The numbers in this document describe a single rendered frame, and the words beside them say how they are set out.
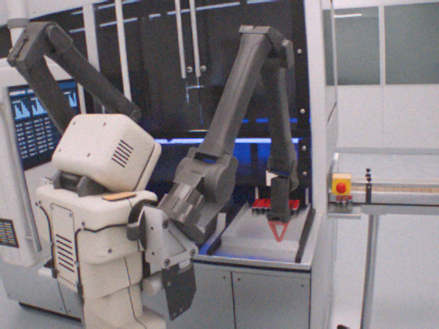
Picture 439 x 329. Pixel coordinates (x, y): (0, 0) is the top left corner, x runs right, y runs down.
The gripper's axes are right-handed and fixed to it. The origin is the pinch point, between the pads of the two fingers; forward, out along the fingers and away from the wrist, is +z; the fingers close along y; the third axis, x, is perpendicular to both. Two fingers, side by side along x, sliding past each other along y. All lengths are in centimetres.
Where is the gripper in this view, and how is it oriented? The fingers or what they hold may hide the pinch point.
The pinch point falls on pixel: (279, 239)
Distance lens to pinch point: 124.4
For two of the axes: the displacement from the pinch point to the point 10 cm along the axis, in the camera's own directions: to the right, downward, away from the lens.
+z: 0.2, 10.0, 0.9
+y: 3.4, -1.0, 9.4
